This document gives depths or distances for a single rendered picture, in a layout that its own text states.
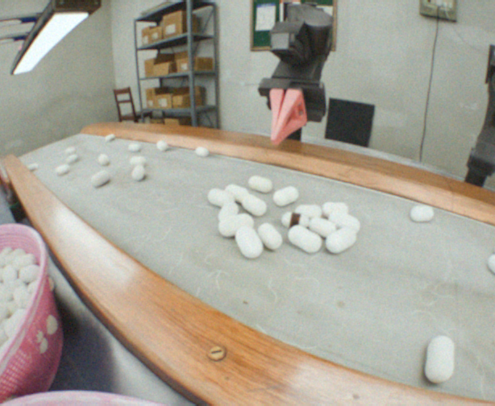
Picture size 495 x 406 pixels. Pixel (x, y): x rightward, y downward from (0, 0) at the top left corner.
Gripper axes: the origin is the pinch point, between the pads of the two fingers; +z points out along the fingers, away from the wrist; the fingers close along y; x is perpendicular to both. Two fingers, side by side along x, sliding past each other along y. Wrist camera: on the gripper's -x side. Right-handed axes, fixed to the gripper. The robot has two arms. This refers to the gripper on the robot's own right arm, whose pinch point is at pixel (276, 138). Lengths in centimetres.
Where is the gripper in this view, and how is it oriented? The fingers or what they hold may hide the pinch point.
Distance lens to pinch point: 33.5
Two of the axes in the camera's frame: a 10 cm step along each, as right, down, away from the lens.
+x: 3.3, 3.7, 8.7
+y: 8.6, 2.6, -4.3
